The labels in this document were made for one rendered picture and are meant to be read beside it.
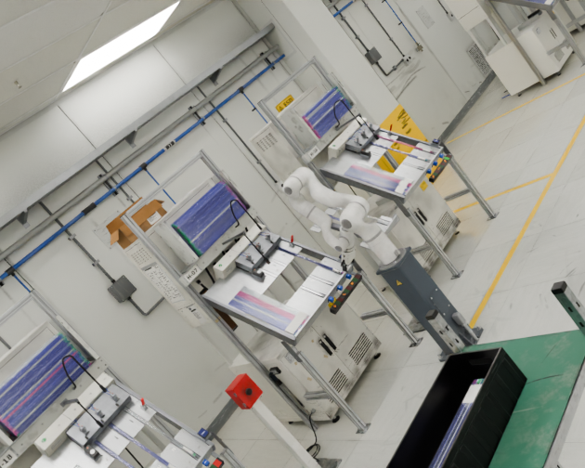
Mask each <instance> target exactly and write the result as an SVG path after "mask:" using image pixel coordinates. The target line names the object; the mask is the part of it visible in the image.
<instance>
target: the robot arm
mask: <svg viewBox="0 0 585 468"><path fill-rule="evenodd" d="M302 187H307V188H308V189H309V191H310V194H311V197H312V198H313V199H314V200H315V201H316V202H319V203H321V204H323V205H325V206H328V207H331V208H337V207H338V208H344V210H343V212H342V213H341V215H340V223H341V225H342V226H341V227H340V236H339V238H338V239H337V238H336V237H334V236H333V234H332V231H331V226H332V218H331V217H330V216H329V215H327V214H325V213H324V212H322V211H321V210H320V209H319V208H318V207H316V206H315V205H313V204H312V203H311V202H309V201H307V200H306V199H305V197H304V195H303V194H301V193H300V190H301V189H302ZM282 189H283V192H284V194H286V195H287V196H288V197H289V202H290V205H291V207H292V208H293V209H294V210H295V211H296V212H298V213H299V214H301V215H303V216H304V217H305V218H307V219H308V220H310V221H311V222H313V223H314V224H316V225H317V226H319V227H320V228H321V230H322V234H323V238H324V240H325V241H326V242H327V243H328V244H329V245H330V246H331V247H332V248H333V249H335V250H336V251H338V252H341V253H342V264H341V267H342V268H343V271H345V272H347V267H346V266H348V265H349V264H350V263H351V262H352V263H355V256H356V252H355V250H356V249H355V243H354V233H356V234H358V235H359V236H360V237H361V238H362V239H363V240H364V241H365V242H366V243H367V244H368V245H369V247H370V248H371V249H372V251H373V252H374V253H375V254H376V256H377V257H378V258H379V259H380V261H381V264H380V265H379V268H380V270H386V269H388V268H390V267H392V266H394V265H395V264H396V263H398V262H399V261H400V260H401V259H402V258H403V256H404V255H405V253H406V250H405V248H399V249H397V247H396V246H395V245H394V244H393V242H391V241H390V240H389V238H388V237H387V236H386V235H385V233H384V232H383V231H382V229H381V228H380V227H379V226H378V225H377V224H376V223H373V222H371V223H368V224H367V223H365V222H364V221H363V219H364V217H365V216H366V214H367V213H368V211H369V209H370V206H369V203H368V202H367V201H366V200H365V199H364V198H362V197H359V196H356V195H350V194H343V193H338V192H335V191H333V190H331V189H329V188H327V187H325V186H323V185H322V184H320V183H319V182H318V180H317V179H316V177H315V175H314V173H313V172H312V171H311V170H310V169H308V168H306V167H300V168H298V169H297V170H295V171H294V172H293V173H292V174H291V175H290V177H289V178H288V179H287V180H286V181H285V182H284V184H283V188H282ZM344 264H345V266H344Z"/></svg>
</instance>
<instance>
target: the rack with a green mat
mask: <svg viewBox="0 0 585 468"><path fill-rule="evenodd" d="M551 292H552V293H553V295H554V296H555V297H556V299H557V300H558V301H559V303H560V304H561V305H562V307H563V308H564V309H565V311H566V312H567V314H568V315H569V316H570V317H571V318H572V319H573V321H574V322H575V323H576V325H577V326H578V328H579V330H573V331H561V332H555V333H548V334H542V335H536V336H529V337H524V338H517V339H511V340H505V341H498V342H492V343H486V344H474V345H468V346H465V345H464V343H463V342H462V341H461V339H460V338H459V337H458V336H457V334H456V333H455V332H454V331H453V330H452V329H451V328H450V326H449V325H448V324H447V322H446V321H445V320H444V319H443V318H442V316H441V315H440V314H439V313H438V311H437V310H436V309H433V310H429V311H428V313H427V314H426V316H425V318H426V319H427V320H428V321H429V323H430V324H431V325H432V326H433V328H434V329H435V330H436V331H437V333H438V334H439V335H440V336H441V338H442V339H443V340H444V341H445V343H446V344H447V345H448V347H449V348H450V349H451V350H452V351H453V353H454V354H455V353H461V352H468V351H475V350H482V349H489V348H495V347H503V349H504V350H505V351H506V353H507V354H508V355H509V356H510V358H511V359H512V360H513V362H514V363H515V364H516V366H517V367H518V368H519V369H520V371H521V372H523V373H524V375H525V376H526V377H527V380H526V384H525V386H524V388H523V390H522V393H521V395H520V397H519V398H518V401H517V403H516V405H515V408H514V410H513V413H512V416H511V418H510V420H509V421H508V424H507V426H506V428H505V430H504V433H503V435H502V437H501V440H500V443H499V445H498V447H497V449H496V451H495V453H494V456H493V458H492V460H491V462H490V465H489V467H488V468H563V466H562V465H561V464H560V463H559V461H558V460H559V457H560V454H561V451H562V449H563V446H564V443H565V441H566V437H567V434H568V431H569V429H570V426H571V423H572V421H573V419H574V416H575V413H576V410H577V408H578V405H579V402H580V399H581V396H582V393H583V391H584V388H585V307H584V306H583V305H582V303H581V302H580V301H579V299H578V298H577V296H576V295H575V294H574V293H573V292H572V290H571V289H570V288H569V286H568V285H567V284H566V282H565V281H564V280H563V281H558V282H555V283H554V284H553V286H552V288H551Z"/></svg>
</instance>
